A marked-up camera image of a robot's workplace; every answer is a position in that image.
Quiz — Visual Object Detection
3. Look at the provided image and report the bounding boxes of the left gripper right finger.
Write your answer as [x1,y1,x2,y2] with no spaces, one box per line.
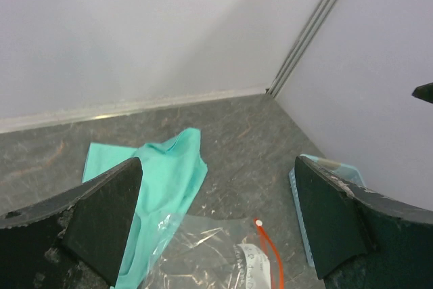
[295,156,432,288]

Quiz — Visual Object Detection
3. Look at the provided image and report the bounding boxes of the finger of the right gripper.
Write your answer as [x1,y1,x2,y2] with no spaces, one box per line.
[412,83,433,104]

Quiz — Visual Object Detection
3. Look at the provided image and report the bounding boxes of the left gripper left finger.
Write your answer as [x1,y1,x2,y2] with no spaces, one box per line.
[1,158,142,288]

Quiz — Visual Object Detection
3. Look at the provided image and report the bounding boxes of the clear zip top bag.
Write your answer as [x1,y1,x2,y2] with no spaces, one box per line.
[139,214,284,288]

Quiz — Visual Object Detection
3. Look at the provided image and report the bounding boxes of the light blue plastic basket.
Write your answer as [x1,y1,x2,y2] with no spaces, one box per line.
[288,154,366,268]

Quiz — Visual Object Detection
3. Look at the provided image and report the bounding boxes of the teal t-shirt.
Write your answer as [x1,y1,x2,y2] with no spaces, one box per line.
[82,128,208,288]

